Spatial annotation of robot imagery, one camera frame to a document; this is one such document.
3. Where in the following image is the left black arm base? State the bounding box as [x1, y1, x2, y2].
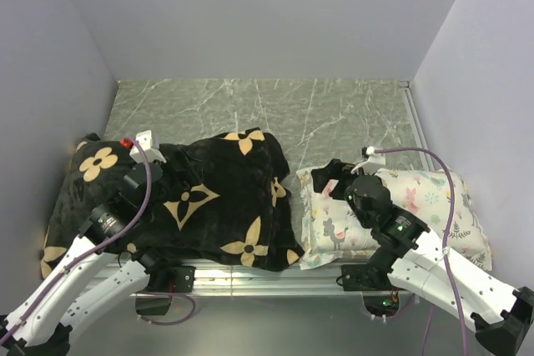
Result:
[114, 262, 197, 327]

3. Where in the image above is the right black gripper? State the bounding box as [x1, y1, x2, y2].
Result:
[310, 158, 377, 228]

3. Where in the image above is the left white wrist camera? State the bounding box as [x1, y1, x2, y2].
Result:
[120, 130, 166, 163]

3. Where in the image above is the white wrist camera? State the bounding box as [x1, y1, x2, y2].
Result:
[350, 146, 385, 175]
[120, 130, 166, 163]

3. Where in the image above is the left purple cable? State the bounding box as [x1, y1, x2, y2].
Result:
[0, 138, 197, 344]

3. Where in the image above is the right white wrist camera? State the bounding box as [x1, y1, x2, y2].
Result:
[350, 146, 385, 175]

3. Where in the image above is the black floral plush pillowcase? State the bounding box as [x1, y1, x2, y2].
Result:
[40, 128, 304, 277]

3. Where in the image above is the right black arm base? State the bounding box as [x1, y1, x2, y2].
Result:
[336, 263, 401, 318]

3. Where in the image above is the animal print white pillow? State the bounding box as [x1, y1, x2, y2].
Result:
[297, 167, 492, 271]

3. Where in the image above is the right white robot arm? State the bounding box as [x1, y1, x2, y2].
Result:
[311, 159, 533, 355]

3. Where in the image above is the aluminium mounting rail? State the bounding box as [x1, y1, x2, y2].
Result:
[95, 259, 422, 298]

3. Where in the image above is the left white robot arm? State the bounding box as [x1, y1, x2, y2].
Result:
[1, 151, 200, 355]

